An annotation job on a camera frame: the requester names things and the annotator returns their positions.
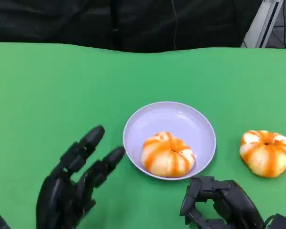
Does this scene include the orange and white bread roll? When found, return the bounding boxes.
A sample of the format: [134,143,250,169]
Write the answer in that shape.
[140,131,196,178]
[239,130,286,178]

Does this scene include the thin hanging cable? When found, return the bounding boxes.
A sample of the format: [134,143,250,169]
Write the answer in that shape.
[171,0,178,51]

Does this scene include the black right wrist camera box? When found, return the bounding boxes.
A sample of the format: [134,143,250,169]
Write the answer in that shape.
[263,213,286,229]

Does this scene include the silver aluminium frame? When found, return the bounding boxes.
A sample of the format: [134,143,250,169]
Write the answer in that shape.
[240,0,285,48]

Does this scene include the lilac plate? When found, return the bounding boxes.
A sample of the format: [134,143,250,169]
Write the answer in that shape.
[123,101,217,181]

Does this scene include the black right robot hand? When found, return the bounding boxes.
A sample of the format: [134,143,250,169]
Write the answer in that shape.
[179,176,265,229]

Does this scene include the black backdrop curtain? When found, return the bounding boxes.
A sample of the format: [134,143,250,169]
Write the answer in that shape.
[0,0,264,53]

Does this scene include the green table cloth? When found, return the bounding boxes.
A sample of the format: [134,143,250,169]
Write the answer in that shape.
[0,42,286,229]

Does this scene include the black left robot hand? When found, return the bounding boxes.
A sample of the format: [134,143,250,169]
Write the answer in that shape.
[36,125,126,229]

